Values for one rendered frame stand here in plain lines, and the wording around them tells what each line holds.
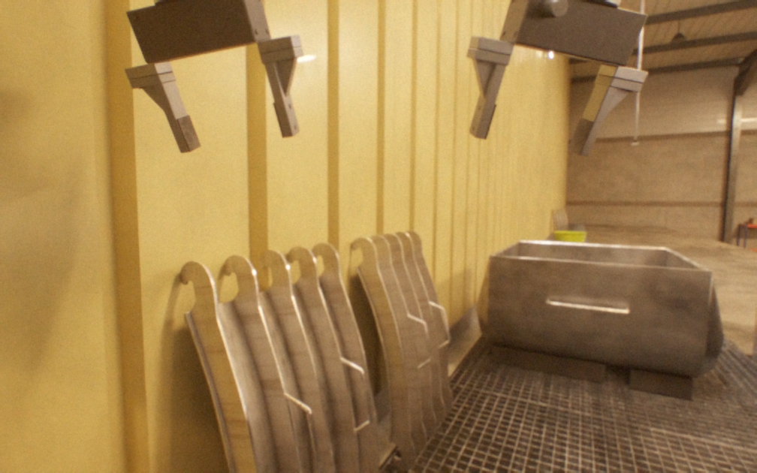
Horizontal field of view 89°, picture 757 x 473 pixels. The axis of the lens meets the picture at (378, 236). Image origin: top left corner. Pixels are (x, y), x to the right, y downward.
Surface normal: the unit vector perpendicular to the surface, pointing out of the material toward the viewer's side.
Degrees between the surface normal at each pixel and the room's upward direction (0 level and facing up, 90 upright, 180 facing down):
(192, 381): 90
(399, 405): 90
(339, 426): 90
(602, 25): 114
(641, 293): 90
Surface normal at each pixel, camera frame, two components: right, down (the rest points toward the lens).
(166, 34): -0.11, 0.47
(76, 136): 0.89, 0.04
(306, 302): -0.47, 0.07
